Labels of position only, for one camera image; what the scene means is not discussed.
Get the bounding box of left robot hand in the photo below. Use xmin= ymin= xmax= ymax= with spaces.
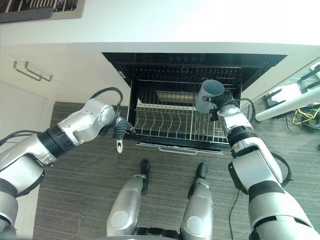
xmin=112 ymin=116 xmax=136 ymax=153

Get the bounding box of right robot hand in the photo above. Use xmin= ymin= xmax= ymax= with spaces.
xmin=202 ymin=87 xmax=234 ymax=111

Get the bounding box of grey cup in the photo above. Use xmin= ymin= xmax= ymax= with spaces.
xmin=195 ymin=79 xmax=225 ymax=115

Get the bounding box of wire dish rack drawer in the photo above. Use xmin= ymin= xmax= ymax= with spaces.
xmin=124 ymin=101 xmax=232 ymax=156

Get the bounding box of black built-in dishwasher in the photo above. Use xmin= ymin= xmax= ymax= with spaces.
xmin=101 ymin=51 xmax=288 ymax=151

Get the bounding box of white equipment stand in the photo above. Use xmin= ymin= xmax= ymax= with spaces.
xmin=254 ymin=62 xmax=320 ymax=123

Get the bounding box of silver left robot leg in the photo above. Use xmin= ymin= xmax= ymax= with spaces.
xmin=106 ymin=158 xmax=151 ymax=238

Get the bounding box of white cabinet door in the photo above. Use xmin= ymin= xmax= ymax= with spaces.
xmin=0 ymin=44 xmax=131 ymax=103

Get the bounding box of yellow cable bundle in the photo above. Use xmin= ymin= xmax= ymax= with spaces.
xmin=291 ymin=103 xmax=320 ymax=126

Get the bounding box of silver cabinet handle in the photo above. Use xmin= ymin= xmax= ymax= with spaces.
xmin=13 ymin=60 xmax=42 ymax=82
xmin=24 ymin=60 xmax=54 ymax=83

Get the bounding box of black cable on floor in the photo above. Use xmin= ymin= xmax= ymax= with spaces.
xmin=228 ymin=190 xmax=241 ymax=240

